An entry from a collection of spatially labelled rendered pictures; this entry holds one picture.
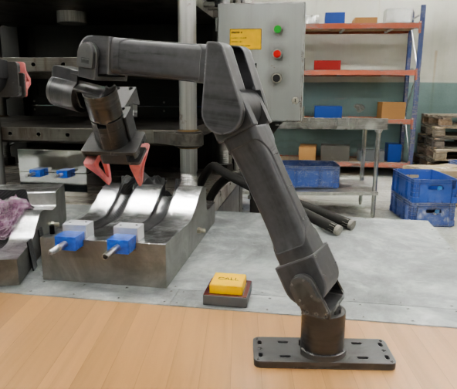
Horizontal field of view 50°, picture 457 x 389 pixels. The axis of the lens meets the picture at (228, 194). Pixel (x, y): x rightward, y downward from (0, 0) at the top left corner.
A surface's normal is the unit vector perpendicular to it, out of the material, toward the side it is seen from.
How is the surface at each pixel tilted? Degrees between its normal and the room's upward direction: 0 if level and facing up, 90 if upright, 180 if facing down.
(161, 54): 87
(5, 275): 90
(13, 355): 0
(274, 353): 0
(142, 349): 0
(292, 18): 90
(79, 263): 90
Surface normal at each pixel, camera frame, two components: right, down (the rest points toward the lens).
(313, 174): -0.05, 0.26
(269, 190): -0.42, 0.16
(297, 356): 0.00, -0.98
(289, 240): -0.50, -0.04
